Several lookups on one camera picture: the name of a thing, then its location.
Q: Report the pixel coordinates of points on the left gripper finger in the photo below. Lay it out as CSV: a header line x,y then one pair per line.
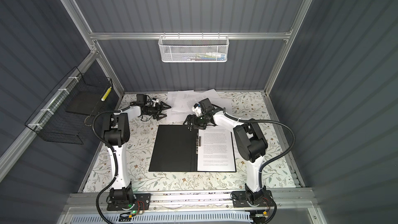
x,y
159,116
163,106

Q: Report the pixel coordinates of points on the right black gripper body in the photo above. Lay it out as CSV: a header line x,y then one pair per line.
x,y
201,122

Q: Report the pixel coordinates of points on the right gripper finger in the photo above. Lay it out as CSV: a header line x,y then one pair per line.
x,y
191,127
189,119

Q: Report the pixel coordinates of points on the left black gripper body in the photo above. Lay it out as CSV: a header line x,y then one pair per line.
x,y
153,111

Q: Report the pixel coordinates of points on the grey folder with black inside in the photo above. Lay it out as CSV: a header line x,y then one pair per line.
x,y
175,149

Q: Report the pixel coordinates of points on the printed sheet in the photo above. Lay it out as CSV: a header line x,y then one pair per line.
x,y
179,100
215,152

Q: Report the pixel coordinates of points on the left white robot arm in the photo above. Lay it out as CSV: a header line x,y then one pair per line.
x,y
116,133

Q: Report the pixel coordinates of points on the printed sheet near left arm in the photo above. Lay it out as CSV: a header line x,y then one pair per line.
x,y
177,113

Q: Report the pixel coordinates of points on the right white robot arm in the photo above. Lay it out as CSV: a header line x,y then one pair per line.
x,y
250,140

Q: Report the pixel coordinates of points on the yellow marker in black basket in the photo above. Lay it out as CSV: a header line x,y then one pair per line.
x,y
106,94

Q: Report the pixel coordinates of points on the floral table mat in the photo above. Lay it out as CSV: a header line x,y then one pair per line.
x,y
140,147

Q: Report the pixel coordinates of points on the black pad in basket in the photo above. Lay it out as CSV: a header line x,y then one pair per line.
x,y
85,103

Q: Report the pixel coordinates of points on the pens in white basket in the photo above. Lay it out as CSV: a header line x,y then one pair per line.
x,y
208,56

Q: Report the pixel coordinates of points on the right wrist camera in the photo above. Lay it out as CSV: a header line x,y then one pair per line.
x,y
197,109

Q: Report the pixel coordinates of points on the white wire basket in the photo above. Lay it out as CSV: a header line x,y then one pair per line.
x,y
172,50

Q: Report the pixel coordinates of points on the black wire basket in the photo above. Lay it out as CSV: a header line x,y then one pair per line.
x,y
67,116

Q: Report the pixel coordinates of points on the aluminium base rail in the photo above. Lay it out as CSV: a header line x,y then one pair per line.
x,y
200,200

